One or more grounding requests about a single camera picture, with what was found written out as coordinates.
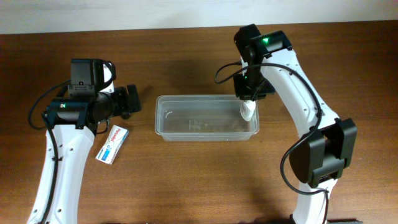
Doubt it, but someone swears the white bottle clear cap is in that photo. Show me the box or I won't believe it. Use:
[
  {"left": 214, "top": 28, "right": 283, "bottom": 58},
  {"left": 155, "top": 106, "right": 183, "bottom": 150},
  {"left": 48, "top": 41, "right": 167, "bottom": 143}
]
[{"left": 240, "top": 100, "right": 256, "bottom": 121}]

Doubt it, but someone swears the white blue toothpaste box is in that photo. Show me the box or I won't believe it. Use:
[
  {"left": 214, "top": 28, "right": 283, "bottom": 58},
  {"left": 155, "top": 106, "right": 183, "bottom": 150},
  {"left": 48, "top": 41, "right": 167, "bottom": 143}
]
[{"left": 96, "top": 125, "right": 129, "bottom": 165}]

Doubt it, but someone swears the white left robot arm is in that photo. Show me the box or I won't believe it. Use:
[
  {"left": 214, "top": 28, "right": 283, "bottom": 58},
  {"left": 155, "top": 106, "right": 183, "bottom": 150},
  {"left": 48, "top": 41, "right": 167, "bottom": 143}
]
[{"left": 28, "top": 58, "right": 141, "bottom": 223}]

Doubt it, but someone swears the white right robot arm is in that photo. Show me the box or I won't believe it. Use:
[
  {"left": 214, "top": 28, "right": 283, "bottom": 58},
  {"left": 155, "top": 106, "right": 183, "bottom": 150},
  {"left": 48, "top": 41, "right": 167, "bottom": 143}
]
[{"left": 233, "top": 24, "right": 358, "bottom": 223}]

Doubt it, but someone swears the clear plastic container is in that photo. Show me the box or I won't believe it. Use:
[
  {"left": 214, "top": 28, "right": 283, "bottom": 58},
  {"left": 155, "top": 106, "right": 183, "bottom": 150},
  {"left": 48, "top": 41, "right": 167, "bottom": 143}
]
[{"left": 155, "top": 95, "right": 259, "bottom": 141}]

